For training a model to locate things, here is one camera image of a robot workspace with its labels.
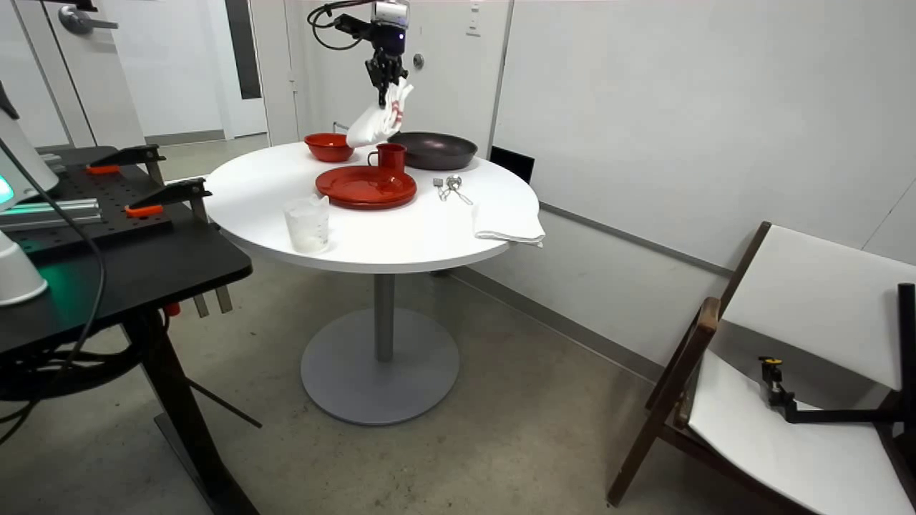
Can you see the white dome base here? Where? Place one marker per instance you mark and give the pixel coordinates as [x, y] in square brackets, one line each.
[15, 273]

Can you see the black desk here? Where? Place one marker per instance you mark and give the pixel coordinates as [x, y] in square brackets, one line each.
[145, 266]

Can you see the black wall box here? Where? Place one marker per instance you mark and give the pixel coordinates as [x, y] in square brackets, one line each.
[514, 162]

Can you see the round metal wall knob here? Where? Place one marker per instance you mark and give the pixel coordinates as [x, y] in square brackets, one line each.
[420, 62]

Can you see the grey angled panel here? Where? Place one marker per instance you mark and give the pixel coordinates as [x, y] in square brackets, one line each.
[19, 157]

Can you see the wooden chair white cushions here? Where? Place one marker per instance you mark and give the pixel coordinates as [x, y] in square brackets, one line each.
[812, 296]

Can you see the metal fork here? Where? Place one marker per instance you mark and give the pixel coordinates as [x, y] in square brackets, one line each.
[441, 186]

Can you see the translucent plastic cup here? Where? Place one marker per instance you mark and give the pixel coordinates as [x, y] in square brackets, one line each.
[308, 223]

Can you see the red plate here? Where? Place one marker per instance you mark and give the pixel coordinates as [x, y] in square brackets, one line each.
[364, 190]

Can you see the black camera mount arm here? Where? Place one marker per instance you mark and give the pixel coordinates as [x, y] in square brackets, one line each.
[841, 415]

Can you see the round white pedestal table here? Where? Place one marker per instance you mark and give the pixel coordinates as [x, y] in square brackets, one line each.
[385, 329]

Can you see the black frying pan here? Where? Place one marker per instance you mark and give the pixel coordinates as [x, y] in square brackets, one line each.
[437, 149]

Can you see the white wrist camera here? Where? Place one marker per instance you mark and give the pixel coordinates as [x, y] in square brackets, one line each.
[390, 13]

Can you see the plain white folded napkin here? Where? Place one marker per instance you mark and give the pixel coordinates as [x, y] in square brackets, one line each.
[506, 215]

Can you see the large black orange clamp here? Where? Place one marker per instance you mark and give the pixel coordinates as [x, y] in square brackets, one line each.
[169, 192]

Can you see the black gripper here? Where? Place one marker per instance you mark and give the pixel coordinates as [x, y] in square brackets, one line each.
[385, 46]

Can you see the metal spoon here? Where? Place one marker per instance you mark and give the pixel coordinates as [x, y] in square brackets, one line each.
[456, 180]

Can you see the white cloth with red print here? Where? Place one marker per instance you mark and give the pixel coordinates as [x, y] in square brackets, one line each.
[375, 125]

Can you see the small black orange clamp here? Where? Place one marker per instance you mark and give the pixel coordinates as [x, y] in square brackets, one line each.
[126, 155]

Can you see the red bowl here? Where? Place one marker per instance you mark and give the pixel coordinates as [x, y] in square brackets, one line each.
[327, 147]

